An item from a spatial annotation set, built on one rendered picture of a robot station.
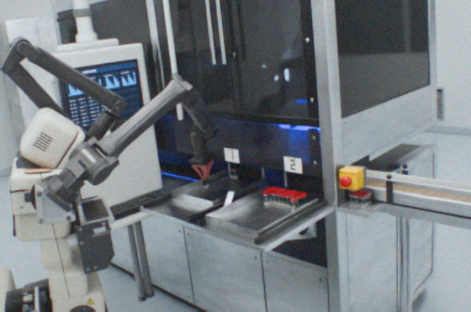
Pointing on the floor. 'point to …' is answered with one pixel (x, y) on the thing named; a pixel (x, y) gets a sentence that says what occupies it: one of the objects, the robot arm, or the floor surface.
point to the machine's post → (330, 128)
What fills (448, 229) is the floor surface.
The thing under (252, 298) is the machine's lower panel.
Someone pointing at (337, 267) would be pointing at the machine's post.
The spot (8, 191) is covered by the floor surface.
